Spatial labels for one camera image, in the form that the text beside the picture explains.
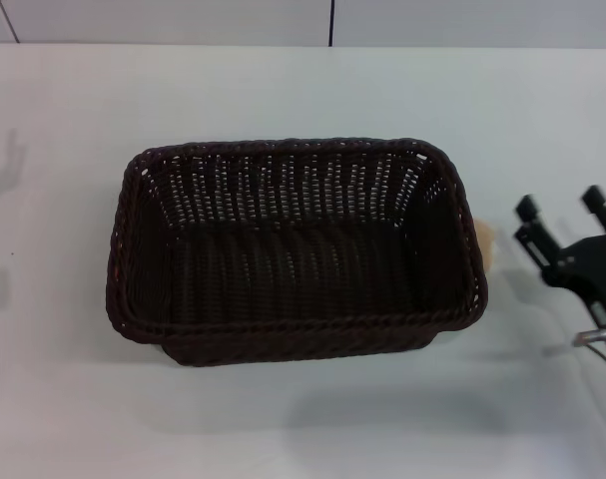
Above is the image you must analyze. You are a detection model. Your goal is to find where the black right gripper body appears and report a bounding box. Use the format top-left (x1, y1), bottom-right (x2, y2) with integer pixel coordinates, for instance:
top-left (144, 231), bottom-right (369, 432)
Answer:
top-left (541, 231), bottom-right (606, 361)

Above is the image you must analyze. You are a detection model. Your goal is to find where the black woven plastic basket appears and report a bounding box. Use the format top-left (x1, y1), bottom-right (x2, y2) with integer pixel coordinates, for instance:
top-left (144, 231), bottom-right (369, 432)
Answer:
top-left (105, 135), bottom-right (489, 368)

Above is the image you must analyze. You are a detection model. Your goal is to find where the beige round bread bun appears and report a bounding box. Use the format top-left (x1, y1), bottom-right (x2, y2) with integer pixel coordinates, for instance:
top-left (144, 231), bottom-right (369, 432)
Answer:
top-left (473, 218), bottom-right (499, 274)

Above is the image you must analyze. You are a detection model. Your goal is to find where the silver metal connector plug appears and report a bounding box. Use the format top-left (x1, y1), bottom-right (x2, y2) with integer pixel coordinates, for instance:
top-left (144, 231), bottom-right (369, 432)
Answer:
top-left (570, 327), bottom-right (606, 348)

